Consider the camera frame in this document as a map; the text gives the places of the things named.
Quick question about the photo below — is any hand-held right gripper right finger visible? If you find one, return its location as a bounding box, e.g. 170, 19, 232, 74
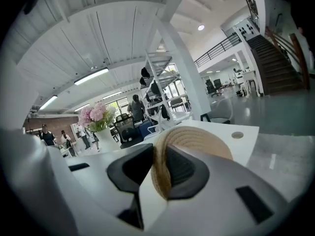
150, 144, 289, 236

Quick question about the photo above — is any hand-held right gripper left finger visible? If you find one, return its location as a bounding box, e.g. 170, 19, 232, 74
61, 143, 155, 236

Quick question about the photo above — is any white pitcher vase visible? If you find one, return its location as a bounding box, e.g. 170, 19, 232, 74
94, 128, 121, 152

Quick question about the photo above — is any black office chair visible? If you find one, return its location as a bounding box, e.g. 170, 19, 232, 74
113, 114, 144, 144

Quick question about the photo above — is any white table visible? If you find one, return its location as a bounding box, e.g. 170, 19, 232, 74
66, 119, 261, 167

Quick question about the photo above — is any pink flower bouquet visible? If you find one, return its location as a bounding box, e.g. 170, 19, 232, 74
78, 101, 117, 133

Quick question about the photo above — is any blue storage bin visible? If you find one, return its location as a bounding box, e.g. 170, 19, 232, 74
137, 119, 155, 139

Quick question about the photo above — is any large black framed window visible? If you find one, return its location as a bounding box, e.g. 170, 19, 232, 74
105, 97, 131, 118

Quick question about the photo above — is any grey green chair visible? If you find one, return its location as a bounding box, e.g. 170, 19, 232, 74
200, 98, 235, 125

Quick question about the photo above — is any ceiling tube light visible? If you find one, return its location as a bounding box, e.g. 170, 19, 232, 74
101, 90, 123, 100
38, 95, 58, 111
73, 67, 109, 86

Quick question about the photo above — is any white shelf rack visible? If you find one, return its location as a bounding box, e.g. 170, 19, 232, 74
139, 50, 195, 128

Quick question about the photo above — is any white carved furniture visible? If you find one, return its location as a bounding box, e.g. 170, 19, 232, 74
232, 69, 262, 98

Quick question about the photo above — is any dark wooden staircase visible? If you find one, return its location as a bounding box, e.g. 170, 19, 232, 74
247, 34, 311, 97

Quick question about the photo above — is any black balcony railing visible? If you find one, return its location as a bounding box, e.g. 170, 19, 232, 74
193, 32, 244, 69

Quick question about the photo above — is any black stair railing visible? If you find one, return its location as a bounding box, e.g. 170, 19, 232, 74
239, 0, 261, 32

